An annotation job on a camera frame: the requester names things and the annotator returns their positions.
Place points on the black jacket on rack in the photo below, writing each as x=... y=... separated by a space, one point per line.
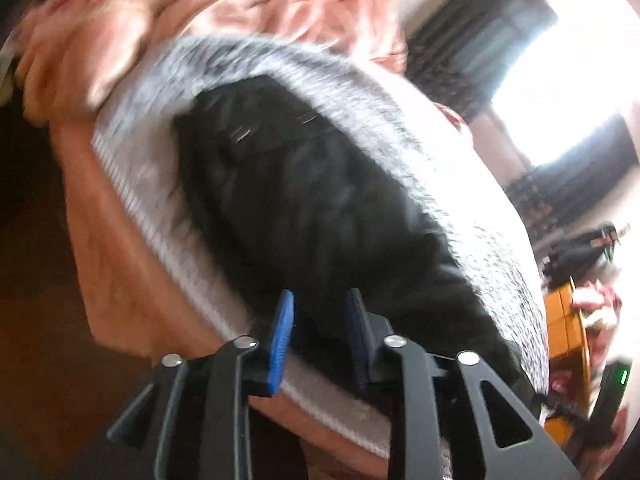
x=575 y=256

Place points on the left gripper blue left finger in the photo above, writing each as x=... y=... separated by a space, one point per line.
x=279 y=339

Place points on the dark patterned curtain right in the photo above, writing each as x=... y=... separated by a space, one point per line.
x=553 y=196

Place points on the dark patterned curtain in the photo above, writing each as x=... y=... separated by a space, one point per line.
x=460 y=56
x=553 y=196

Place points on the grey quilted bed cover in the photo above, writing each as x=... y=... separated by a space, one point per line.
x=135 y=142

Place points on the pink fleece blanket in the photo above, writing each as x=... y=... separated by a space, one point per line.
x=72 y=53

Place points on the wooden dresser cabinet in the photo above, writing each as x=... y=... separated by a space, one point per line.
x=569 y=360

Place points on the pink clothes pile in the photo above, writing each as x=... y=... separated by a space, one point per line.
x=599 y=306

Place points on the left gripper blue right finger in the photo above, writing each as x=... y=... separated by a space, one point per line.
x=360 y=338

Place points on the dark patterned curtain left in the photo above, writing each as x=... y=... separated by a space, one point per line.
x=460 y=56

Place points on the black pants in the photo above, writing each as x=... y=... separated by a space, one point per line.
x=285 y=200

